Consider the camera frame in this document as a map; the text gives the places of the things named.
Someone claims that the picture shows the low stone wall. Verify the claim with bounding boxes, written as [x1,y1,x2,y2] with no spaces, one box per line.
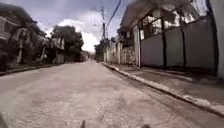
[104,39,136,66]

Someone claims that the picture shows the old overgrown building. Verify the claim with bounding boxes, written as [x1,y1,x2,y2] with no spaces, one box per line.
[0,3,66,70]

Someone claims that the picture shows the pale house with balcony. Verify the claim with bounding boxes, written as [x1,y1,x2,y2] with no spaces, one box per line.
[118,0,210,68]

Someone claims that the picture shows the grey raised pavement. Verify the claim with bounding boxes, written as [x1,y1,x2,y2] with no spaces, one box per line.
[109,63,224,106]

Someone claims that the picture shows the pale concrete kerb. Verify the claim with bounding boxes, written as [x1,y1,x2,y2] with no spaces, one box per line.
[101,62,224,118]

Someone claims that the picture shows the dark low kerb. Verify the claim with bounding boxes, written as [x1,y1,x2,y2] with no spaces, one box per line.
[0,63,63,77]

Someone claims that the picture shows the grey panel fence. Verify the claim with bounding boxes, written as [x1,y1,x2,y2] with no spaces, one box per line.
[138,14,218,71]

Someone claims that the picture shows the overhead wires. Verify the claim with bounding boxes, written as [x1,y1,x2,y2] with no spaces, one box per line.
[99,0,124,34]

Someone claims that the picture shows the grey concrete road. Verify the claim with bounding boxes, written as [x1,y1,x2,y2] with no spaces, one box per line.
[0,60,224,128]

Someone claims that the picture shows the utility pole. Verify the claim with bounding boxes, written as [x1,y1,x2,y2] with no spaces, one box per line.
[100,5,107,63]

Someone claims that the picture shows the large dark tree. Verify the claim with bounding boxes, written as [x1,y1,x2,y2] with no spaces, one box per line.
[49,24,85,63]

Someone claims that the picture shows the pale plain wall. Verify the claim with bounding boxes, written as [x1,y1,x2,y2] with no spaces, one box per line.
[209,0,224,80]

